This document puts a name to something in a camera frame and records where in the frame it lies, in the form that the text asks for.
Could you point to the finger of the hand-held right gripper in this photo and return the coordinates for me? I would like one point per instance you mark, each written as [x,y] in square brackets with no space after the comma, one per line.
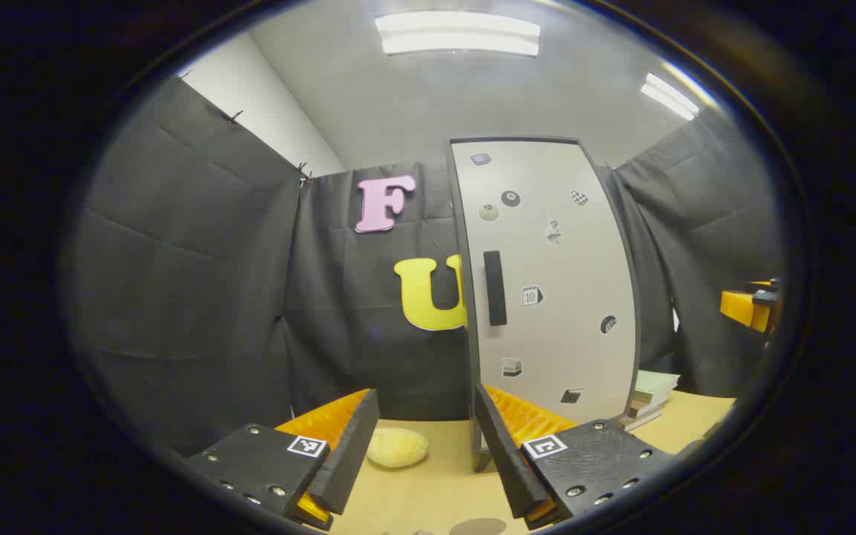
[744,308]

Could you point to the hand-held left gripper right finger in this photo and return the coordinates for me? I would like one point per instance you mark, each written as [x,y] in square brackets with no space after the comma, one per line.
[506,461]

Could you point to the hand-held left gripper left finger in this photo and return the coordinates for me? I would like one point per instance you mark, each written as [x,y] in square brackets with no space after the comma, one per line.
[350,453]

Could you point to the round brown coaster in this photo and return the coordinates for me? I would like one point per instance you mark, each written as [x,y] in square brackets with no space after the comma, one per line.
[478,527]

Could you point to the grey cabinet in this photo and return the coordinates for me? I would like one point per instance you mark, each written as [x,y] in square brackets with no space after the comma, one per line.
[474,371]

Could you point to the white cabinet door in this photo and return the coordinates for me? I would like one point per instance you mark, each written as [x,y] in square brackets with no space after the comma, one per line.
[554,267]

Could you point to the pale yellow round sponge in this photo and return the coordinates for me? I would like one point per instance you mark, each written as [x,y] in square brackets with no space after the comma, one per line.
[397,447]

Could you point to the green book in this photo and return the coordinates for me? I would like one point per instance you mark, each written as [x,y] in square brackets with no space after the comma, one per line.
[655,385]

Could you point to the white book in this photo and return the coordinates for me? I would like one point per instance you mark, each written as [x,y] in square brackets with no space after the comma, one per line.
[637,421]

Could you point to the brown book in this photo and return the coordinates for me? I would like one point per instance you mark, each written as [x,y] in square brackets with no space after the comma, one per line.
[643,409]

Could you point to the narrow ceiling light panel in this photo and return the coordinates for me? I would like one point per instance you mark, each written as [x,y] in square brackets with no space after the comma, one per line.
[669,96]

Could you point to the black backdrop cloth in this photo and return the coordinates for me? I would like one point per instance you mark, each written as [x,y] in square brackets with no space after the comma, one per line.
[198,282]

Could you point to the large ceiling light panel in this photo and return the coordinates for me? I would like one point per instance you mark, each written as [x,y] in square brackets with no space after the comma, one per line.
[458,33]

